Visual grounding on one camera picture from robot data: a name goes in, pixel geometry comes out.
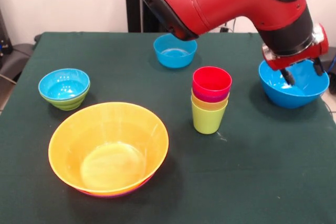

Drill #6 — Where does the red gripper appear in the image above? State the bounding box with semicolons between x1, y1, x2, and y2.
261;23;330;87

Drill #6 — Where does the large blue bowl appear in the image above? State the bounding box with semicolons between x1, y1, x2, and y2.
258;59;330;109

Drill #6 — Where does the red cup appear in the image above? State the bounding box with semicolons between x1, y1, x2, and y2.
192;66;233;95

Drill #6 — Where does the purple cup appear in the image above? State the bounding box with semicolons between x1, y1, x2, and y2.
192;87;231;103

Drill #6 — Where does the yellow cup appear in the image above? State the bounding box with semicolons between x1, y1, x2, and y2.
191;94;229;111

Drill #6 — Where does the lime green cup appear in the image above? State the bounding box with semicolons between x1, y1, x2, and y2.
191;102;228;135

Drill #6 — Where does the large orange bowl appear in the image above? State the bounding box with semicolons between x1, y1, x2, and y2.
48;101;170;194

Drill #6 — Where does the small light blue ribbed bowl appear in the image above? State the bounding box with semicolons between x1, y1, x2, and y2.
38;68;91;101

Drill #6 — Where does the medium blue bowl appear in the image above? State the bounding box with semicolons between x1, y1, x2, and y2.
153;34;198;69

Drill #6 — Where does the dark green table cloth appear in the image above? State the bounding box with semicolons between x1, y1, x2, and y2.
0;31;336;224

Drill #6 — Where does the wide purple bowl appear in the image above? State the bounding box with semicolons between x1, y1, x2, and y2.
76;174;153;198

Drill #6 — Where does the small green ribbed bowl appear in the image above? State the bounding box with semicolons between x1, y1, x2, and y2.
40;82;91;111

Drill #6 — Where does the black pedestal foot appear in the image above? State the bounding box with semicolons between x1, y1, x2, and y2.
0;42;36;82
322;52;336;74

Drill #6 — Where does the black hanging cable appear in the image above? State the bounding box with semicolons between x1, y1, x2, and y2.
223;18;237;33

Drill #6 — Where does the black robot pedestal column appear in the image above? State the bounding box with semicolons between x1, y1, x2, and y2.
121;0;169;33

